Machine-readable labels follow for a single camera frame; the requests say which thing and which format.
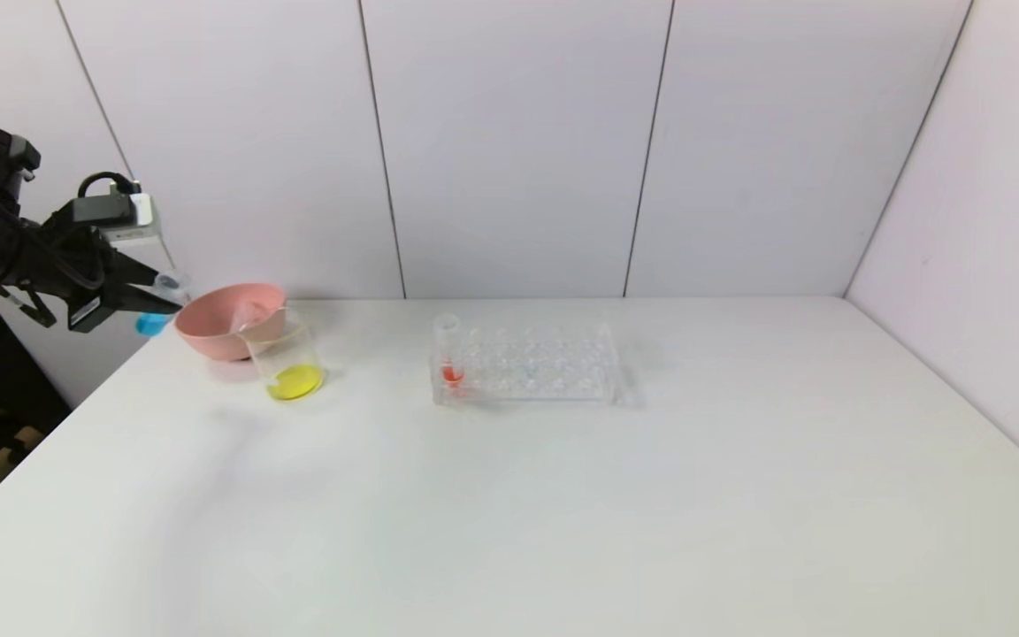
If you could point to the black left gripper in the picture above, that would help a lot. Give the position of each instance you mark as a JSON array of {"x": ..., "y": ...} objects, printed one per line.
[{"x": 90, "y": 305}]

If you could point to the left wrist camera unit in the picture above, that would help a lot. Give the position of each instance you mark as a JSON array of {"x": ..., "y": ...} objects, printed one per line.
[{"x": 111, "y": 212}]

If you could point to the clear acrylic test tube rack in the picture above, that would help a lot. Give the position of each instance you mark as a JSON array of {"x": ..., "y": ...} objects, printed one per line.
[{"x": 536, "y": 372}]

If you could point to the test tube with red pigment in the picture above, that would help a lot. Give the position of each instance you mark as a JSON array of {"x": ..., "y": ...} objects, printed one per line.
[{"x": 452, "y": 374}]

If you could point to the clear glass beaker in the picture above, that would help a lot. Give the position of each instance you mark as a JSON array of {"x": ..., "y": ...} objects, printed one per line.
[{"x": 295, "y": 380}]

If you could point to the test tube with blue pigment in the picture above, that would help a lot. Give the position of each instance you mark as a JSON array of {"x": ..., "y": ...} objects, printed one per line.
[{"x": 153, "y": 325}]

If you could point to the pink bowl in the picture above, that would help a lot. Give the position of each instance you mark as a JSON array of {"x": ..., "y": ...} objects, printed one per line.
[{"x": 218, "y": 332}]

